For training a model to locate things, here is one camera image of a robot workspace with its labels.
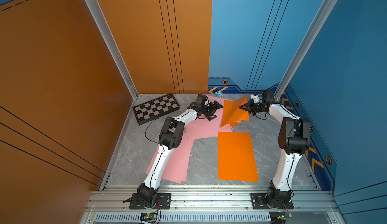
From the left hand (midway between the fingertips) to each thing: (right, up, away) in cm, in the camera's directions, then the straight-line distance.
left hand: (221, 108), depth 104 cm
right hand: (+12, +1, -5) cm, 13 cm away
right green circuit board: (+24, -51, -34) cm, 66 cm away
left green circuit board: (-40, -52, -32) cm, 73 cm away
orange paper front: (+6, -31, -17) cm, 35 cm away
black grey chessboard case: (-51, -2, +2) cm, 51 cm away
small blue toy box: (0, +11, +16) cm, 19 cm away
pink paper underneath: (-14, -13, -9) cm, 21 cm away
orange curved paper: (+7, -3, -1) cm, 8 cm away
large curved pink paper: (-29, -34, -17) cm, 48 cm away
